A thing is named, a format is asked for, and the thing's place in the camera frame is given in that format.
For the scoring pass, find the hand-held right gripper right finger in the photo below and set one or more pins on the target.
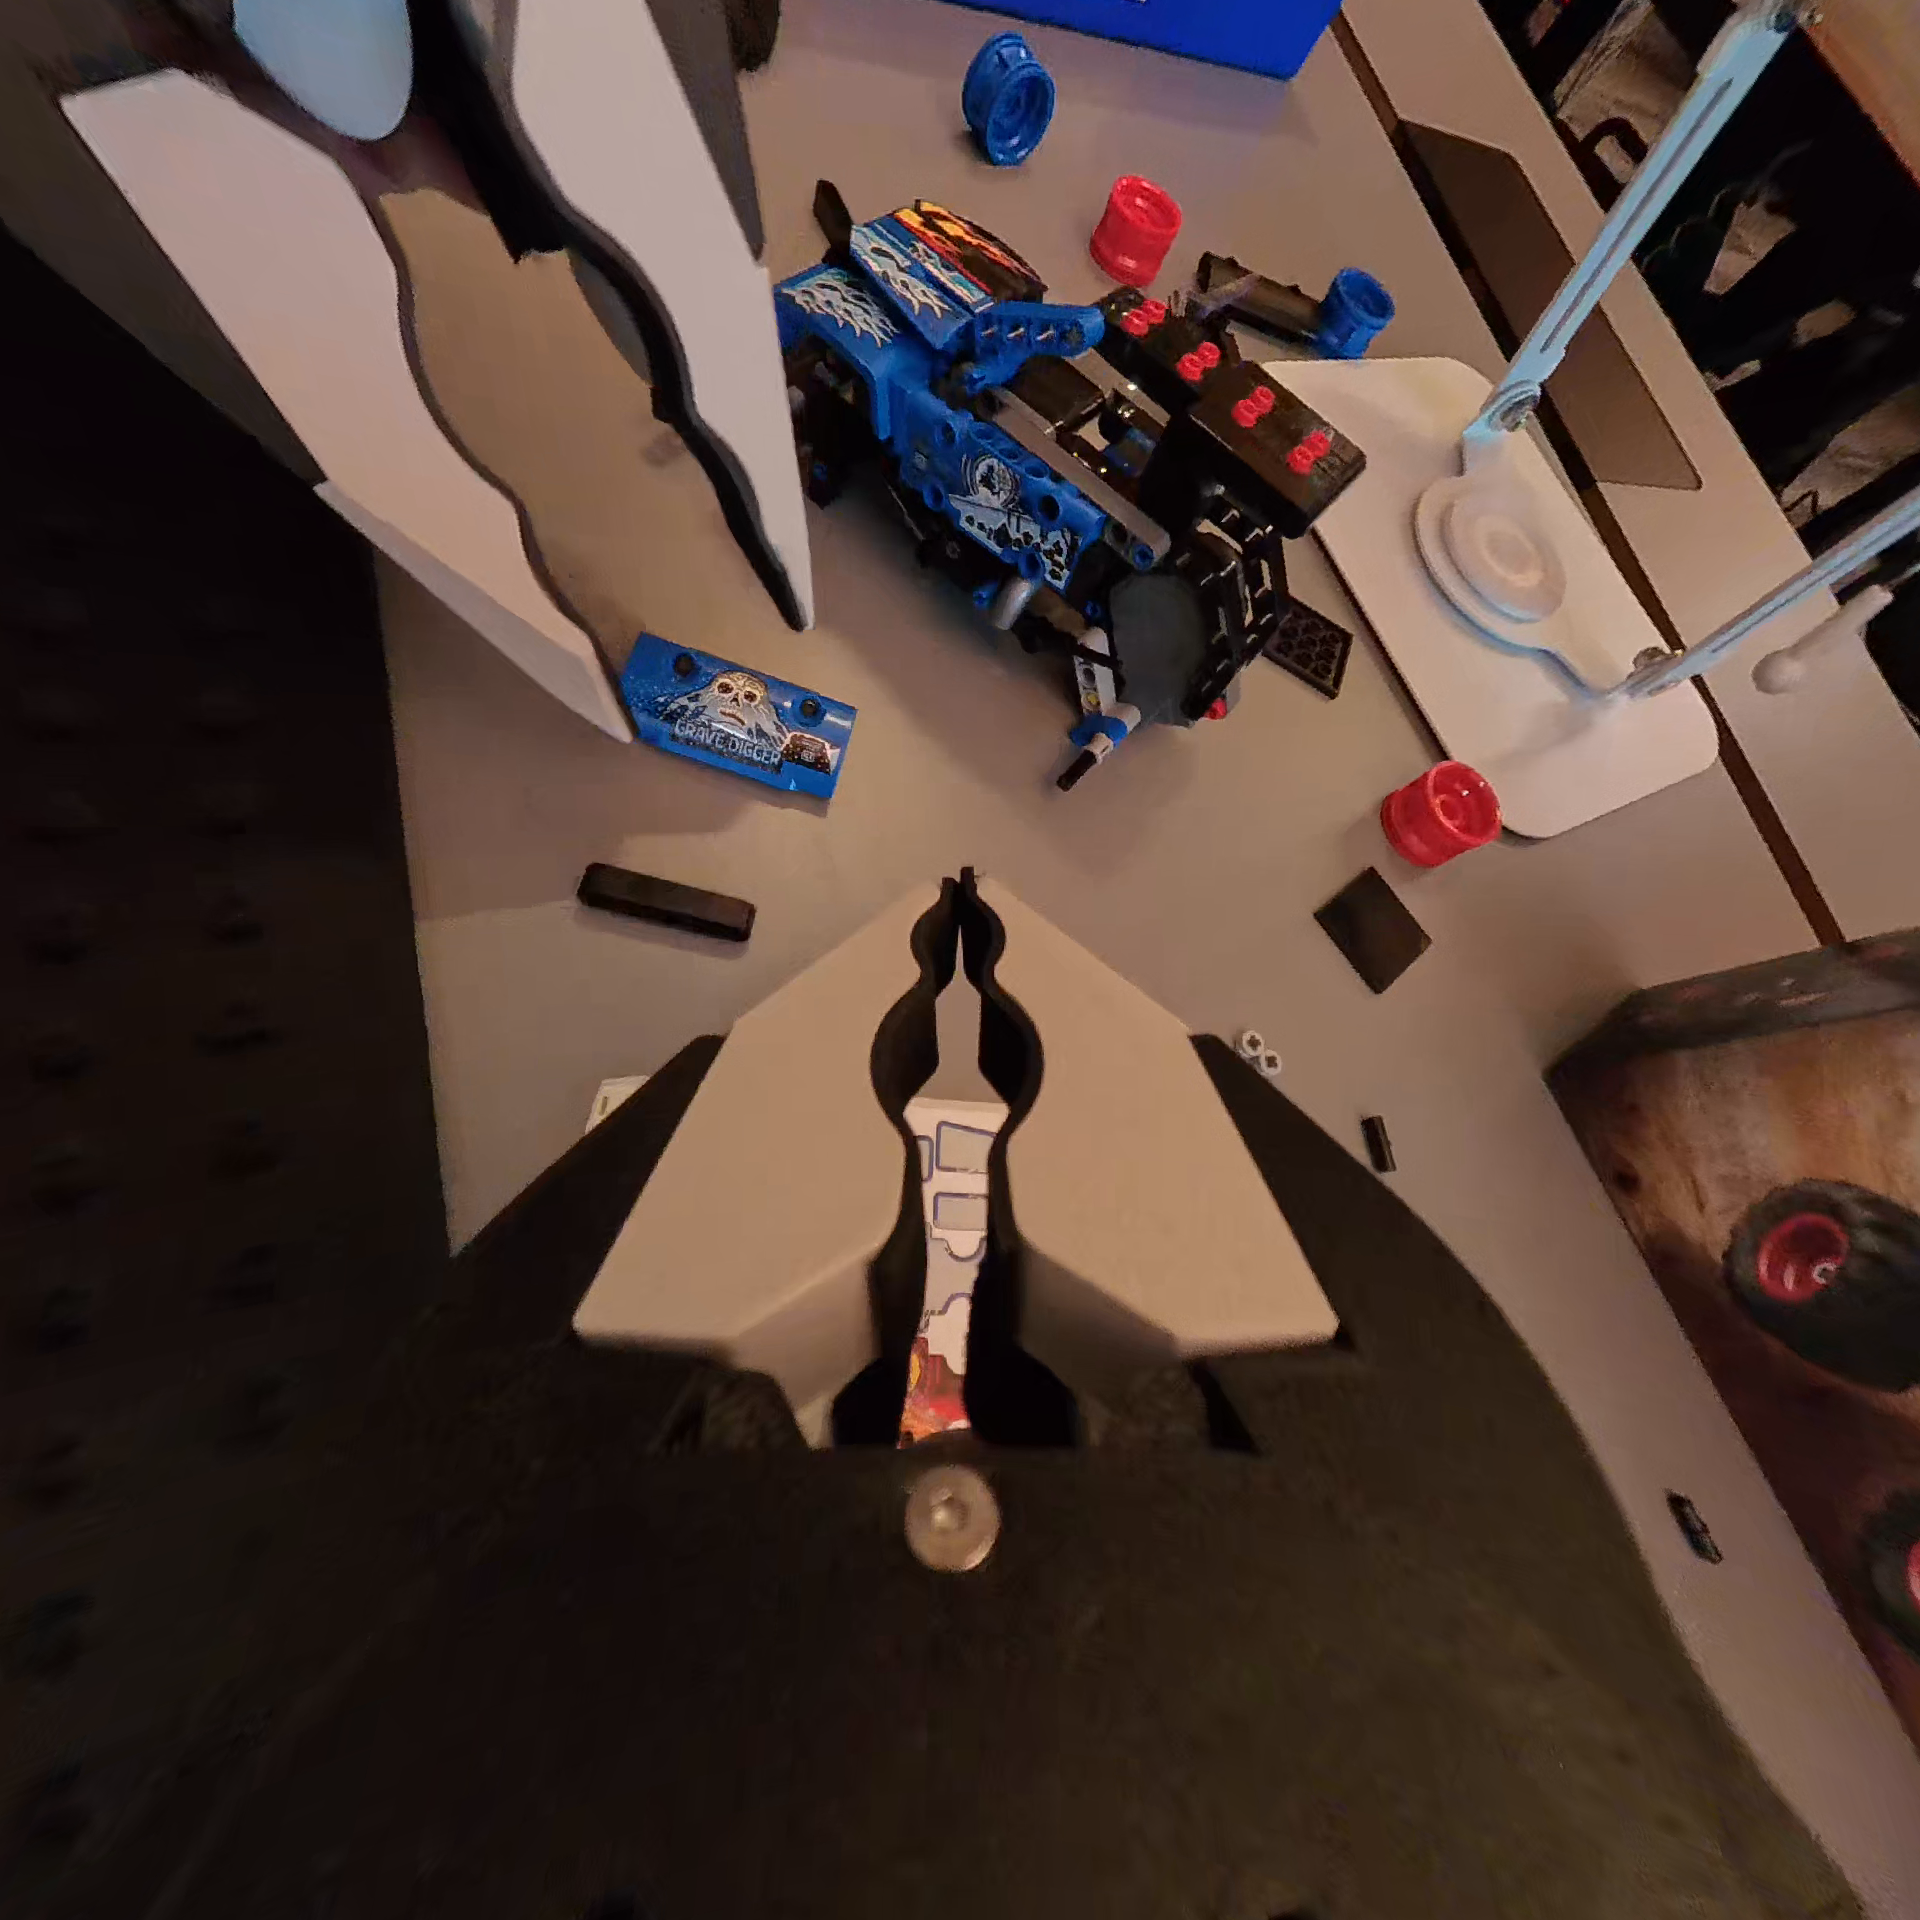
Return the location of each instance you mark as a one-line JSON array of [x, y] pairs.
[[1156, 1201]]

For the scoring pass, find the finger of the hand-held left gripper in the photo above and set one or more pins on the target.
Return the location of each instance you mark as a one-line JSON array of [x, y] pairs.
[[662, 194], [270, 270]]

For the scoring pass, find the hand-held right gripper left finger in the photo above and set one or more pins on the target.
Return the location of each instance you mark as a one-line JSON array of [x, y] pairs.
[[750, 1201]]

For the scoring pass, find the blue printed curved panel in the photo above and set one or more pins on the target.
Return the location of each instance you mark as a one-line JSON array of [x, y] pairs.
[[720, 714]]

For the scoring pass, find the black block with red pins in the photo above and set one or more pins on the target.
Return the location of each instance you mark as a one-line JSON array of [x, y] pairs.
[[1245, 435]]

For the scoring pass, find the grey desk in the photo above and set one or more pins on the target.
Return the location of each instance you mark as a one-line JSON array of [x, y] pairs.
[[1126, 931]]

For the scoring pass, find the black connector pin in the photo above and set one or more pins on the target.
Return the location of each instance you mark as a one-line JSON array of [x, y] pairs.
[[1694, 1528], [1378, 1144]]

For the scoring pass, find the thick black beam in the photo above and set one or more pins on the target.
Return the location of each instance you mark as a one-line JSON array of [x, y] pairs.
[[668, 900]]

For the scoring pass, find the black smooth square tile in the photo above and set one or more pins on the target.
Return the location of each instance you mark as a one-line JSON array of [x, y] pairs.
[[1372, 931]]

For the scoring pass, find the blue wheel rim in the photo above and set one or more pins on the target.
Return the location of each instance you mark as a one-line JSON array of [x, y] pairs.
[[1359, 310], [1008, 98]]

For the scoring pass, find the red wheel rim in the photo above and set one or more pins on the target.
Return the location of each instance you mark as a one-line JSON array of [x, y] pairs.
[[1133, 229], [1440, 812]]

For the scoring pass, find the blue storage bin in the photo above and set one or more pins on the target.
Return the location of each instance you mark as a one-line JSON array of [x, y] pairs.
[[1171, 29]]

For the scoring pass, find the dark toy set box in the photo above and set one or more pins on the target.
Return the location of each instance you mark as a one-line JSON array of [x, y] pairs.
[[1694, 1140]]

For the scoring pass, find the black studded square plate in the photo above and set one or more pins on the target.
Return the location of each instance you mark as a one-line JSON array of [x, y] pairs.
[[1309, 645]]

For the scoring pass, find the black beam with holes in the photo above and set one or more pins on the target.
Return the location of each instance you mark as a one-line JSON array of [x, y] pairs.
[[1261, 300]]

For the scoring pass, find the white book stand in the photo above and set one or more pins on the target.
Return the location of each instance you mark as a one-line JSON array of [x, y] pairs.
[[1381, 435]]

